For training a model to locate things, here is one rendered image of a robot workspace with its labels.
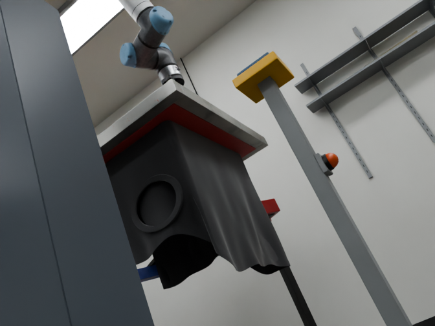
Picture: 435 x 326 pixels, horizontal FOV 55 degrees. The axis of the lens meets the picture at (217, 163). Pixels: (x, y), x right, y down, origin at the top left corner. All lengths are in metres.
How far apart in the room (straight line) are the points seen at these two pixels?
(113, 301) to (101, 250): 0.08
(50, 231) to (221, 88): 3.28
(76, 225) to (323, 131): 2.79
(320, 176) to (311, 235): 2.25
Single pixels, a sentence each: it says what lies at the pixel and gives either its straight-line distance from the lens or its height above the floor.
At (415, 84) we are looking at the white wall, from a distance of 3.31.
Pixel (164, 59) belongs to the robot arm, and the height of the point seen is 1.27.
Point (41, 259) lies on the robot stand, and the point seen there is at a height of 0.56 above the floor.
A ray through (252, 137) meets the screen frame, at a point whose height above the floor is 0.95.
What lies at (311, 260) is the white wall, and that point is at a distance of 3.21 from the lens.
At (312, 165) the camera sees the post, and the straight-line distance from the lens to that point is 0.99.
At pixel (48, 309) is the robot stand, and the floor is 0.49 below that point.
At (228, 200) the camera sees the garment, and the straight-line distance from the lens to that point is 1.18.
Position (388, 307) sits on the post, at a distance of 0.94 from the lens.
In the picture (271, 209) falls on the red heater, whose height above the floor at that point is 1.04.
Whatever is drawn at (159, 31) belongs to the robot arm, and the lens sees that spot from 1.33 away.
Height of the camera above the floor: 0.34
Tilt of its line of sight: 24 degrees up
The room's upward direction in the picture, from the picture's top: 24 degrees counter-clockwise
